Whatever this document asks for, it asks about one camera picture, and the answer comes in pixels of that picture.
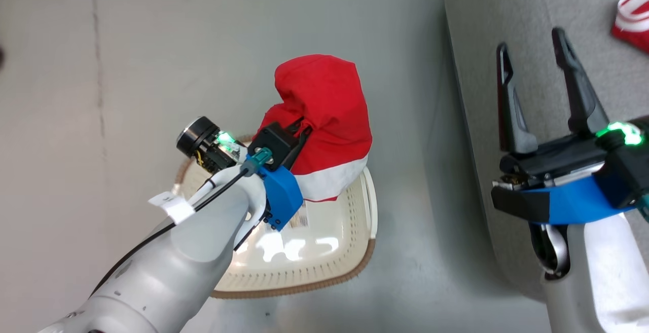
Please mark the red and white garment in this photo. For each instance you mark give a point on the red and white garment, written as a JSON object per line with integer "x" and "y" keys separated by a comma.
{"x": 324, "y": 100}

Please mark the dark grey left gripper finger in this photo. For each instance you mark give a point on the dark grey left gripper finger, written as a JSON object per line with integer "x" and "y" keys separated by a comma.
{"x": 301, "y": 145}
{"x": 295, "y": 126}

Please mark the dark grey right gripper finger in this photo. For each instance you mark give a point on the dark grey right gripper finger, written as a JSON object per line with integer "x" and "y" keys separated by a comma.
{"x": 580, "y": 100}
{"x": 509, "y": 115}

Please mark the red jersey with black numerals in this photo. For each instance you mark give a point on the red jersey with black numerals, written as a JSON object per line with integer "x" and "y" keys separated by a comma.
{"x": 634, "y": 31}

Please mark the blue right camera mount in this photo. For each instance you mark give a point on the blue right camera mount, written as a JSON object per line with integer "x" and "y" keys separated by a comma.
{"x": 578, "y": 204}

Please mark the light grey fabric sofa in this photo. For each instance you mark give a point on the light grey fabric sofa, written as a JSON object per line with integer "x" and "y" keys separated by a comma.
{"x": 507, "y": 8}

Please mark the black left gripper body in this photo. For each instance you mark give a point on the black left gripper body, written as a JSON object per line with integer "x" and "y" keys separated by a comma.
{"x": 203, "y": 143}

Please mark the blue left camera mount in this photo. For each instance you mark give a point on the blue left camera mount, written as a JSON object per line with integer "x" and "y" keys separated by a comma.
{"x": 281, "y": 191}

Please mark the beige perforated laundry basket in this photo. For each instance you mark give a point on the beige perforated laundry basket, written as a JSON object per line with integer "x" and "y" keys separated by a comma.
{"x": 304, "y": 267}

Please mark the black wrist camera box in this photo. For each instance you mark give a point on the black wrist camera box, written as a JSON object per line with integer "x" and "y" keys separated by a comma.
{"x": 274, "y": 143}
{"x": 628, "y": 176}

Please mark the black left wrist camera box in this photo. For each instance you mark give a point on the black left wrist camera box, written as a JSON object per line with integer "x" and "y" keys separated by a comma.
{"x": 274, "y": 143}

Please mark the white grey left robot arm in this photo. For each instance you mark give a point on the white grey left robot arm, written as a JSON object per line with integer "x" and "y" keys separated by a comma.
{"x": 167, "y": 267}

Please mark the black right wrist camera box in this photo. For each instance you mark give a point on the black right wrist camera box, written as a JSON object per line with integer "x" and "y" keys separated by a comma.
{"x": 628, "y": 176}

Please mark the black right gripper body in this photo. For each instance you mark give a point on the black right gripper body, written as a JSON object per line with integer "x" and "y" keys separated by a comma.
{"x": 557, "y": 158}

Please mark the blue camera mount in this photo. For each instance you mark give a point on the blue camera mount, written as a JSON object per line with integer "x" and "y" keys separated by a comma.
{"x": 578, "y": 204}
{"x": 281, "y": 191}

